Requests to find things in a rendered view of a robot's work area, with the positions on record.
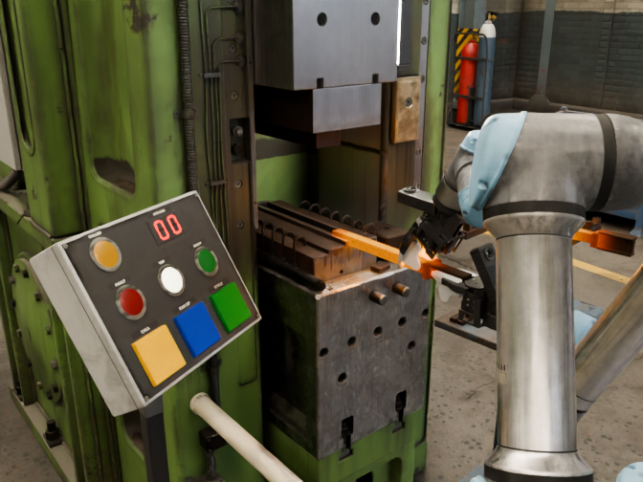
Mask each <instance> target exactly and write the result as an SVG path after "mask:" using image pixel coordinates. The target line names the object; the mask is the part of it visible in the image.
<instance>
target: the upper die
mask: <svg viewBox="0 0 643 482"><path fill-rule="evenodd" d="M381 86H382V83H373V82H372V83H371V84H362V85H351V86H341V87H330V88H318V87H317V89H309V90H298V91H292V90H286V89H279V88H274V87H268V86H261V85H255V84H254V104H255V121H262V122H267V123H270V124H274V125H278V126H283V127H287V128H291V129H296V130H299V131H303V132H308V133H312V134H316V133H322V132H329V131H336V130H343V129H349V128H356V127H363V126H370V125H376V124H380V118H381Z"/></svg>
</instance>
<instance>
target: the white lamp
mask: <svg viewBox="0 0 643 482"><path fill-rule="evenodd" d="M162 280H163V283H164V285H165V287H166V288H167V289H168V290H169V291H171V292H173V293H176V292H179V291H180V290H181V288H182V284H183V282H182V277H181V276H180V274H179V273H178V272H177V271H176V270H175V269H173V268H166V269H164V271H163V273H162Z"/></svg>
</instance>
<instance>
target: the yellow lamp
mask: <svg viewBox="0 0 643 482"><path fill-rule="evenodd" d="M94 255H95V257H96V259H97V261H98V262H99V263H100V264H101V265H102V266H104V267H107V268H111V267H114V266H115V265H116V264H117V262H118V259H119V256H118V252H117V250H116V248H115V247H114V246H113V245H112V244H111V243H109V242H107V241H99V242H98V243H97V244H96V246H95V248H94Z"/></svg>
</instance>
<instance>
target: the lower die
mask: <svg viewBox="0 0 643 482"><path fill-rule="evenodd" d="M267 202H268V203H271V204H273V205H276V206H278V207H281V208H285V209H288V210H290V211H293V212H294V213H297V214H299V215H302V216H304V217H307V218H310V219H312V220H315V221H317V222H320V223H322V224H325V225H327V226H329V227H332V228H334V229H337V230H338V229H343V230H347V231H350V232H353V233H356V234H359V235H361V236H363V237H366V238H369V239H371V240H374V241H377V236H376V235H373V234H370V233H368V232H363V231H362V230H358V229H355V228H354V229H353V228H351V227H350V226H348V225H346V224H340V222H338V221H335V220H329V218H327V217H324V216H322V215H318V214H317V213H315V212H312V211H309V210H307V209H304V208H299V207H297V206H294V205H292V204H289V203H287V202H284V201H281V200H278V201H274V202H270V201H267V200H265V201H260V202H257V203H258V204H262V203H267ZM257 217H259V218H262V219H263V220H264V223H266V222H272V223H273V224H274V228H275V227H277V226H281V227H283V229H284V232H286V231H288V230H291V231H292V232H293V233H294V234H295V238H296V237H297V236H299V235H302V236H304V237H305V239H306V246H303V239H302V238H299V239H298V240H297V241H296V263H297V267H298V268H299V269H301V270H303V271H305V272H307V273H309V274H311V275H313V276H315V277H317V278H319V279H321V280H323V281H325V280H328V279H332V278H335V277H338V276H341V275H344V274H350V273H353V272H356V271H359V270H361V269H365V268H368V267H370V266H372V265H374V264H376V255H374V254H371V253H368V252H364V251H362V250H359V249H356V248H354V247H351V246H349V241H348V240H345V239H343V238H341V237H339V236H336V235H334V234H331V233H329V232H326V231H324V230H320V229H317V228H315V227H312V226H310V225H307V224H305V223H302V222H301V221H298V220H296V219H293V218H291V217H288V216H286V215H283V214H281V213H278V212H276V211H273V210H271V209H269V208H265V207H263V206H261V205H257ZM261 227H262V222H261V221H260V220H258V229H256V247H257V248H258V249H260V250H261ZM271 233H272V226H271V225H269V224H268V225H266V226H265V227H264V248H265V251H266V252H267V253H268V254H271V253H272V238H271ZM281 238H282V232H281V229H277V230H275V232H274V248H275V255H276V257H277V258H279V259H281V257H282V245H281V244H282V243H281ZM293 241H294V240H293V236H292V234H291V233H288V234H286V235H285V237H284V254H285V261H286V262H287V263H288V264H290V265H292V264H293ZM340 270H343V273H342V274H340Z"/></svg>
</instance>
